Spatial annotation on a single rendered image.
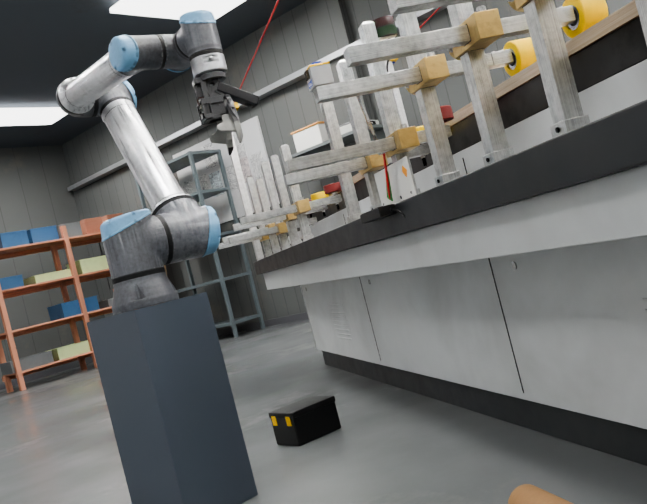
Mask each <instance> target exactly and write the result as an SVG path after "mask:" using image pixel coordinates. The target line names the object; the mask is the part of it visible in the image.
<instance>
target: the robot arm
mask: <svg viewBox="0 0 647 504"><path fill-rule="evenodd" d="M179 24H180V25H181V28H180V29H179V30H178V31H177V32H176V33H175V34H157V35H120V36H116V37H114V38H113V39H112V40H111V43H110V44H109V52H108V53H107V54H106V55H104V56H103V57H102V58H100V59H99V60H98V61H97V62H95V63H94V64H93V65H92V66H90V67H89V68H88V69H87V70H85V71H84V72H83V73H81V74H80V75H79V76H78V77H70V78H68V79H66V80H64V81H63V82H62V83H61V84H60V85H59V86H58V88H57V91H56V100H57V103H58V105H59V107H60V108H61V109H62V110H63V111H64V112H65V113H67V114H68V115H71V116H74V117H83V118H85V117H98V116H100V117H101V118H102V120H103V122H104V123H105V124H106V126H107V128H108V130H109V131H110V133H111V135H112V137H113V139H114V141H115V143H116V144H117V146H118V148H119V150H120V152H121V154H122V155H123V157H124V159H125V161H126V163H127V165H128V166H129V168H130V170H131V172H132V174H133V176H134V178H135V179H136V181H137V183H138V185H139V187H140V189H141V190H142V192H143V194H144V196H145V198H146V200H147V202H148V203H149V205H150V207H151V209H152V213H151V211H150V210H149V209H141V210H136V211H133V212H129V213H126V214H123V215H120V216H117V217H114V218H111V219H109V220H107V221H105V222H103V223H102V224H101V226H100V231H101V237H102V240H101V241H102V243H103V247H104V251H105V255H106V259H107V263H108V267H109V271H110V275H111V279H112V282H113V287H114V292H113V300H112V313H113V315H117V314H121V313H125V312H129V311H133V310H137V309H141V308H145V307H149V306H152V305H156V304H160V303H164V302H168V301H172V300H176V299H180V298H179V295H178V292H177V290H176V289H175V287H174V286H173V284H172V283H171V281H170V280H169V278H168V277H167V275H166V272H165V268H164V265H168V264H172V263H177V262H181V261H186V260H190V259H195V258H199V257H204V256H206V255H209V254H212V253H214V252H215V251H216V250H217V248H218V246H219V243H220V235H221V229H220V222H219V219H218V216H217V214H216V212H215V210H214V209H213V208H212V207H210V206H206V205H205V206H202V207H200V206H199V205H198V203H197V202H196V200H195V199H194V197H192V196H191V195H188V194H184V192H183V190H182V189H181V187H180V185H179V183H178V182H177V180H176V178H175V176H174V175H173V173H172V171H171V170H170V168H169V166H168V164H167V163H166V161H165V159H164V157H163V156H162V154H161V152H160V150H159V149H158V147H157V145H156V143H155V142H154V140H153V138H152V136H151V135H150V133H149V131H148V129H147V128H146V126H145V124H144V122H143V121H142V119H141V117H140V115H139V114H138V112H137V110H136V107H137V97H136V96H135V91H134V89H133V87H132V86H131V84H130V83H129V82H127V81H126V80H127V79H128V78H130V77H131V76H133V75H136V74H137V73H139V72H140V71H143V70H157V69H167V70H169V71H171V72H175V73H179V72H183V71H185V70H188V69H189V68H190V67H191V68H192V72H193V76H194V79H193V82H192V85H193V89H194V93H195V97H196V101H197V110H198V114H199V118H200V122H201V125H206V124H214V123H217V122H218V123H217V125H216V128H217V131H216V132H215V133H214V134H212V135H211V136H210V142H212V143H217V144H226V146H227V150H228V154H229V155H231V154H232V152H233V149H234V145H233V138H232V132H235V133H236V135H237V138H238V141H239V143H242V140H243V132H242V128H241V124H240V121H239V117H238V113H237V110H236V108H235V105H234V103H233V101H234V102H236V103H239V104H242V105H245V106H247V107H250V108H254V107H255V106H257V105H258V102H259V99H260V98H259V96H257V95H254V94H252V93H249V92H246V91H244V90H241V89H238V88H236V87H233V86H230V85H228V84H225V83H222V81H224V80H225V79H226V75H225V74H226V73H227V71H228V69H227V65H226V61H225V57H224V53H223V49H222V45H221V41H220V37H219V33H218V29H217V25H216V21H215V18H214V15H213V13H212V12H211V11H208V10H194V11H189V12H186V13H184V14H182V15H181V16H180V17H179ZM211 85H213V86H211ZM199 111H200V112H199ZM200 115H201V116H200ZM201 119H202V120H201Z"/></svg>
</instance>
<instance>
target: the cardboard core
mask: <svg viewBox="0 0 647 504"><path fill-rule="evenodd" d="M508 504H574V503H571V502H569V501H567V500H565V499H563V498H560V497H558V496H556V495H554V494H552V493H549V492H547V491H545V490H543V489H541V488H539V487H536V486H534V485H531V484H523V485H520V486H518V487H517V488H515V489H514V490H513V492H512V493H511V495H510V497H509V500H508Z"/></svg>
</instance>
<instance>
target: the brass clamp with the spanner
mask: <svg viewBox="0 0 647 504"><path fill-rule="evenodd" d="M389 137H394V141H395V145H396V149H394V150H393V151H388V152H386V154H385V155H386V156H387V158H391V157H392V156H394V155H395V154H399V153H404V152H409V151H411V150H412V149H414V148H416V147H417V146H419V145H420V142H419V139H418V135H417V131H416V127H415V126H411V127H407V128H402V129H397V130H396V131H395V132H393V133H392V134H390V135H389V136H387V137H386V138H389Z"/></svg>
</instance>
